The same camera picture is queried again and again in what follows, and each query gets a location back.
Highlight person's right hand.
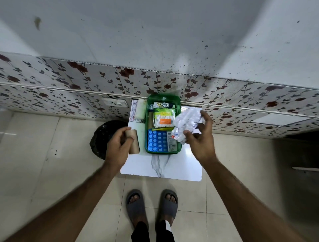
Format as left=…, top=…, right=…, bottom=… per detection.
left=184, top=110, right=217, bottom=164

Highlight person's left hand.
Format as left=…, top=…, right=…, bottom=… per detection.
left=104, top=127, right=135, bottom=171

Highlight clear plastic wrapper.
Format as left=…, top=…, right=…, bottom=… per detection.
left=171, top=108, right=203, bottom=145

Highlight person's left forearm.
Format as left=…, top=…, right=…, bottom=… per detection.
left=0, top=162, right=125, bottom=242

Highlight person's right forearm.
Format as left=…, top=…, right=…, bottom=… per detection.
left=199, top=156, right=308, bottom=242

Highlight white medicine box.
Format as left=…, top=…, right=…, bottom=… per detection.
left=166, top=131, right=178, bottom=153

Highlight black trash bag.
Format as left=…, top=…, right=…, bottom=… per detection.
left=89, top=120, right=129, bottom=161

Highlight blue blister pack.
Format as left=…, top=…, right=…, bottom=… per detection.
left=148, top=129, right=169, bottom=153

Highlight cotton swab pack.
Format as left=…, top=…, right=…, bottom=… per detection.
left=153, top=108, right=176, bottom=129

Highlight white pink packet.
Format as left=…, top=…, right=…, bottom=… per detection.
left=129, top=100, right=145, bottom=123

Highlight white gauze roll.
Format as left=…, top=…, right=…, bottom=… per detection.
left=134, top=99, right=148, bottom=121

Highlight dark foil packet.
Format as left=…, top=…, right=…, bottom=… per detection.
left=152, top=102, right=175, bottom=109

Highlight green plastic tray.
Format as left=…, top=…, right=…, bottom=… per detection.
left=145, top=94, right=182, bottom=155

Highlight grey left slipper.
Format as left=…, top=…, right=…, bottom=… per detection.
left=125, top=189, right=150, bottom=229

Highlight grey slipper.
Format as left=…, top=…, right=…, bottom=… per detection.
left=125, top=189, right=150, bottom=229
left=156, top=189, right=179, bottom=226

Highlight grey right slipper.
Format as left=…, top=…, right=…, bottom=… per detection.
left=156, top=189, right=179, bottom=226

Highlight person's black trousers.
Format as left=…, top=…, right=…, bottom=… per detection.
left=131, top=219, right=175, bottom=242

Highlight white wall socket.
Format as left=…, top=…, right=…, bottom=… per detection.
left=101, top=98, right=129, bottom=108

